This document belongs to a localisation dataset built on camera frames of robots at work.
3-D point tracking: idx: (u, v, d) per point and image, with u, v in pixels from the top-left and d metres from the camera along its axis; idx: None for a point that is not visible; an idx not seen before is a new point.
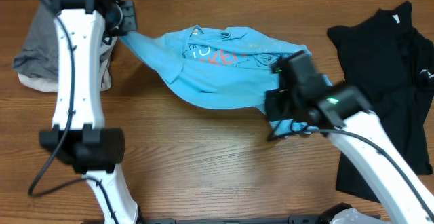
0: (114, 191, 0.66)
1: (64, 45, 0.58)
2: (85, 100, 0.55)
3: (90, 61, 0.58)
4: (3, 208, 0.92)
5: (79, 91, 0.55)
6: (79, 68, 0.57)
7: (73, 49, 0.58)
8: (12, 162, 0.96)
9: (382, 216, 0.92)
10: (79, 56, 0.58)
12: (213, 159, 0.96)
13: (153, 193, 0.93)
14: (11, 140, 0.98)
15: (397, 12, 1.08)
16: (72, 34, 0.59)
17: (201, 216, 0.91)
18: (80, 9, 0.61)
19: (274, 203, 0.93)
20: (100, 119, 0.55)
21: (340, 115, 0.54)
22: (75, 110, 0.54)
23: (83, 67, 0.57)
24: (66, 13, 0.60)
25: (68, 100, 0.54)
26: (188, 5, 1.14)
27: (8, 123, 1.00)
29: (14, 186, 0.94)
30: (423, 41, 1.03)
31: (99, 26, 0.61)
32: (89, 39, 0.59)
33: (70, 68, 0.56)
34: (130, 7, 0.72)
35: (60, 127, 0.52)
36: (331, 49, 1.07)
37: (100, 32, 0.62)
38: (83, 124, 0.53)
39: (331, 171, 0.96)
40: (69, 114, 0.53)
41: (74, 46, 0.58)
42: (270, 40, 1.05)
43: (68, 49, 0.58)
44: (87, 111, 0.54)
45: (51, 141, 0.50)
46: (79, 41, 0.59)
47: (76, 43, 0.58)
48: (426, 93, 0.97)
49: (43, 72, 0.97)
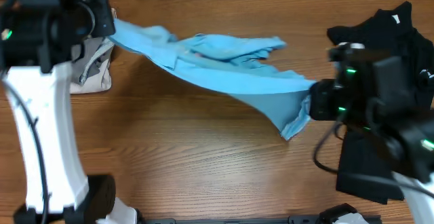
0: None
1: (23, 119, 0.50)
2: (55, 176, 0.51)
3: (58, 132, 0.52)
4: (3, 208, 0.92)
5: (49, 155, 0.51)
6: (45, 142, 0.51)
7: (34, 123, 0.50)
8: (11, 162, 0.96)
9: (382, 215, 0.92)
10: (44, 129, 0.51)
12: (213, 159, 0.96)
13: (153, 193, 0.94)
14: (9, 140, 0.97)
15: (397, 12, 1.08)
16: (28, 104, 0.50)
17: (201, 216, 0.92)
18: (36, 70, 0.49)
19: (274, 203, 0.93)
20: (78, 189, 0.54)
21: (429, 164, 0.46)
22: (51, 191, 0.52)
23: (51, 140, 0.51)
24: (17, 75, 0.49)
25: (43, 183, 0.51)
26: (188, 5, 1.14)
27: (6, 123, 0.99)
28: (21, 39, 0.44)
29: (13, 186, 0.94)
30: (423, 41, 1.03)
31: (64, 89, 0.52)
32: (52, 107, 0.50)
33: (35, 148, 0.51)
34: (104, 4, 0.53)
35: (38, 211, 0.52)
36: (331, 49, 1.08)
37: (65, 92, 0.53)
38: (62, 206, 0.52)
39: (331, 171, 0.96)
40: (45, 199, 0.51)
41: (34, 119, 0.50)
42: (243, 41, 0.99)
43: (28, 123, 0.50)
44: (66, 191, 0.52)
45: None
46: (40, 111, 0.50)
47: (36, 115, 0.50)
48: (426, 93, 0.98)
49: None
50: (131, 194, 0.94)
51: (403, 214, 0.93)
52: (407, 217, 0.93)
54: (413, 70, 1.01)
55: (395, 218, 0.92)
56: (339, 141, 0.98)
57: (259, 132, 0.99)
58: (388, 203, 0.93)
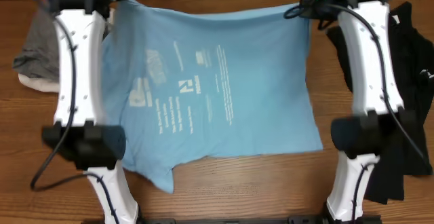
0: (112, 189, 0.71)
1: (64, 45, 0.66)
2: (86, 97, 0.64)
3: (87, 67, 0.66)
4: (3, 208, 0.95)
5: (83, 90, 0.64)
6: (80, 66, 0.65)
7: (76, 109, 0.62)
8: (13, 162, 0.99)
9: (382, 215, 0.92)
10: (80, 55, 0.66)
12: (212, 159, 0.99)
13: (153, 193, 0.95)
14: (11, 140, 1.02)
15: (397, 13, 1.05)
16: (60, 98, 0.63)
17: (201, 216, 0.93)
18: (80, 9, 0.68)
19: (274, 203, 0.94)
20: (101, 118, 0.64)
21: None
22: (76, 108, 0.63)
23: (82, 60, 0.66)
24: (67, 14, 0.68)
25: (70, 97, 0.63)
26: (188, 5, 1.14)
27: (9, 123, 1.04)
28: None
29: (13, 185, 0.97)
30: (424, 42, 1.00)
31: (98, 25, 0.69)
32: (89, 37, 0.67)
33: (70, 77, 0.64)
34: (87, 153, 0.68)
35: (62, 123, 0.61)
36: (331, 49, 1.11)
37: (99, 32, 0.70)
38: (85, 120, 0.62)
39: (331, 165, 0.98)
40: (71, 111, 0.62)
41: (76, 107, 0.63)
42: (155, 68, 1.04)
43: (69, 110, 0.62)
44: (89, 110, 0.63)
45: (53, 136, 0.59)
46: (79, 41, 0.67)
47: (77, 104, 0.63)
48: (426, 93, 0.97)
49: (43, 72, 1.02)
50: (140, 178, 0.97)
51: (403, 214, 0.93)
52: (408, 217, 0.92)
54: (412, 70, 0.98)
55: (395, 219, 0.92)
56: None
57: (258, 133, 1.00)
58: (388, 204, 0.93)
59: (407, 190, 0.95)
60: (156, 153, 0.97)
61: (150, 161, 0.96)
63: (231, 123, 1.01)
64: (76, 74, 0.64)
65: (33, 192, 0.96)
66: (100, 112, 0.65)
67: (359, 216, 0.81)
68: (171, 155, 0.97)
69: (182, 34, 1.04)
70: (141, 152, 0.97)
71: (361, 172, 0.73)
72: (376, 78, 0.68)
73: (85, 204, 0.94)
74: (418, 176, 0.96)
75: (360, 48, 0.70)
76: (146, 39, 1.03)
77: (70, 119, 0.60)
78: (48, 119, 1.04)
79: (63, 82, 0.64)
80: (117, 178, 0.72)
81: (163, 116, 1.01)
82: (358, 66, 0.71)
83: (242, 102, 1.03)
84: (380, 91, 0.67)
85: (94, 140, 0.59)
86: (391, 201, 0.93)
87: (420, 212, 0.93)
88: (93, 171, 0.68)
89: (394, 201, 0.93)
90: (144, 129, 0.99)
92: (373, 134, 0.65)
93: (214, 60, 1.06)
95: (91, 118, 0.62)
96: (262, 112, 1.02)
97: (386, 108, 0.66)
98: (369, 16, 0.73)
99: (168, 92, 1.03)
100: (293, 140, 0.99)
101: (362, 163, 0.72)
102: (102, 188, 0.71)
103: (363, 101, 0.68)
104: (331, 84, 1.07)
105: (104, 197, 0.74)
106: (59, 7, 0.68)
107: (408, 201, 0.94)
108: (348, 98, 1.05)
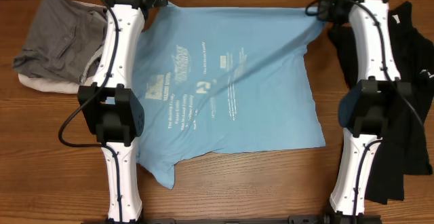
0: (125, 169, 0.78)
1: (111, 28, 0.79)
2: (121, 67, 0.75)
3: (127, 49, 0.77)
4: (4, 208, 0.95)
5: (119, 62, 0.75)
6: (121, 47, 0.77)
7: (111, 77, 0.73)
8: (13, 162, 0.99)
9: (382, 215, 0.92)
10: (122, 37, 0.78)
12: (212, 159, 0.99)
13: (153, 193, 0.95)
14: (11, 140, 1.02)
15: (397, 12, 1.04)
16: (100, 66, 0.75)
17: (201, 216, 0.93)
18: (128, 5, 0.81)
19: (274, 203, 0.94)
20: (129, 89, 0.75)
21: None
22: (112, 75, 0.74)
23: (124, 43, 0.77)
24: (117, 6, 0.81)
25: (108, 66, 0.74)
26: (189, 4, 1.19)
27: (9, 123, 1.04)
28: None
29: (14, 185, 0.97)
30: (424, 41, 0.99)
31: (140, 19, 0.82)
32: (132, 25, 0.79)
33: (112, 50, 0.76)
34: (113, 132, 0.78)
35: (97, 85, 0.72)
36: (331, 48, 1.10)
37: (139, 26, 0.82)
38: (117, 85, 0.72)
39: (330, 165, 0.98)
40: (107, 77, 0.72)
41: (111, 74, 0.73)
42: (176, 65, 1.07)
43: (106, 75, 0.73)
44: (121, 79, 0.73)
45: (87, 95, 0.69)
46: (123, 26, 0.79)
47: (113, 72, 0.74)
48: (426, 92, 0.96)
49: (43, 72, 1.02)
50: (144, 172, 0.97)
51: (403, 214, 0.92)
52: (407, 217, 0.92)
54: (412, 70, 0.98)
55: (395, 219, 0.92)
56: (338, 141, 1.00)
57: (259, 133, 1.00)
58: (388, 204, 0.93)
59: (407, 190, 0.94)
60: (160, 147, 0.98)
61: (154, 154, 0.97)
63: (234, 119, 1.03)
64: (116, 50, 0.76)
65: (33, 192, 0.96)
66: (128, 83, 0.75)
67: (361, 212, 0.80)
68: (174, 151, 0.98)
69: (211, 32, 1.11)
70: (146, 143, 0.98)
71: (363, 153, 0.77)
72: (376, 52, 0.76)
73: (85, 204, 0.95)
74: (418, 176, 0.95)
75: (364, 28, 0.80)
76: (175, 36, 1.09)
77: (105, 83, 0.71)
78: (47, 119, 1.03)
79: (106, 51, 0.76)
80: (131, 159, 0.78)
81: (178, 113, 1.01)
82: (362, 43, 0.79)
83: (245, 98, 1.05)
84: (380, 64, 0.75)
85: (121, 104, 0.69)
86: (391, 201, 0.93)
87: (419, 212, 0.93)
88: (110, 146, 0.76)
89: (393, 201, 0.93)
90: (154, 121, 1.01)
92: (371, 98, 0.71)
93: (235, 64, 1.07)
95: (121, 83, 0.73)
96: (265, 108, 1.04)
97: (385, 79, 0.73)
98: (373, 9, 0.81)
99: (184, 89, 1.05)
100: (294, 137, 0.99)
101: (365, 142, 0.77)
102: (114, 167, 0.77)
103: (366, 71, 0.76)
104: (331, 84, 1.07)
105: (114, 179, 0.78)
106: (112, 3, 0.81)
107: (408, 201, 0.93)
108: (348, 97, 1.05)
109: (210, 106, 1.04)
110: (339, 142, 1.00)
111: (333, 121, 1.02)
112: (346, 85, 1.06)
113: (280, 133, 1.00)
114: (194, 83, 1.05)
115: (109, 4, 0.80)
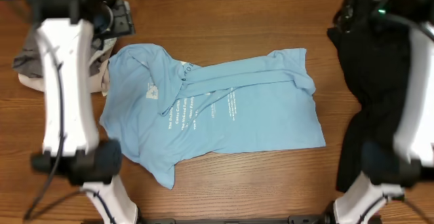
0: (112, 201, 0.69)
1: (49, 61, 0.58)
2: (76, 119, 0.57)
3: (78, 81, 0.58)
4: (4, 208, 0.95)
5: (72, 112, 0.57)
6: (67, 89, 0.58)
7: (66, 136, 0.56)
8: (13, 162, 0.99)
9: (382, 215, 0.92)
10: (66, 75, 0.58)
12: (212, 159, 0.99)
13: (153, 193, 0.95)
14: (11, 140, 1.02)
15: None
16: (48, 123, 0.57)
17: (201, 216, 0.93)
18: (64, 20, 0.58)
19: (274, 203, 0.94)
20: (94, 140, 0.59)
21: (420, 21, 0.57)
22: (67, 134, 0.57)
23: (71, 83, 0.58)
24: (50, 26, 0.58)
25: (58, 121, 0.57)
26: (188, 5, 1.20)
27: (9, 123, 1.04)
28: None
29: (14, 185, 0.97)
30: None
31: (87, 34, 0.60)
32: (76, 51, 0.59)
33: (57, 94, 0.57)
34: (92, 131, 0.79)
35: (51, 153, 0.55)
36: (332, 49, 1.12)
37: (87, 41, 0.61)
38: (76, 148, 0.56)
39: (330, 165, 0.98)
40: (60, 139, 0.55)
41: (66, 134, 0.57)
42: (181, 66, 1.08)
43: (59, 136, 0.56)
44: (79, 134, 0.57)
45: (43, 168, 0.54)
46: (64, 56, 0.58)
47: (68, 130, 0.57)
48: None
49: (42, 72, 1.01)
50: (144, 172, 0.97)
51: (403, 214, 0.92)
52: (408, 217, 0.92)
54: None
55: (395, 219, 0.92)
56: (338, 141, 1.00)
57: (258, 134, 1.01)
58: (388, 204, 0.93)
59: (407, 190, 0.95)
60: (160, 147, 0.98)
61: (153, 154, 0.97)
63: (234, 119, 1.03)
64: (64, 97, 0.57)
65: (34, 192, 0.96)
66: (91, 136, 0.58)
67: None
68: (174, 152, 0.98)
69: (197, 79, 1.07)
70: (146, 143, 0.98)
71: (379, 197, 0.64)
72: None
73: (85, 204, 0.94)
74: None
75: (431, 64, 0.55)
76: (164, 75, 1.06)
77: (60, 151, 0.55)
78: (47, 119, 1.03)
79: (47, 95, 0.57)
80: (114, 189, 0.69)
81: (178, 115, 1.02)
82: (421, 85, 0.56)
83: (245, 99, 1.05)
84: None
85: (85, 170, 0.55)
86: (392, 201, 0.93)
87: None
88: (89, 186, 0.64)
89: (394, 201, 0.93)
90: (154, 122, 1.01)
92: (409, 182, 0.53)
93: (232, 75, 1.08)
95: (82, 144, 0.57)
96: (265, 110, 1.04)
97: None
98: None
99: (184, 92, 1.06)
100: (294, 138, 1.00)
101: (384, 191, 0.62)
102: (100, 201, 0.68)
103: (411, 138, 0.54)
104: (331, 84, 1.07)
105: (103, 207, 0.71)
106: (41, 17, 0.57)
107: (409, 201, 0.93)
108: (348, 98, 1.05)
109: (211, 106, 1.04)
110: (340, 142, 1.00)
111: (333, 121, 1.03)
112: (346, 85, 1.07)
113: (279, 135, 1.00)
114: (192, 87, 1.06)
115: (37, 23, 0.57)
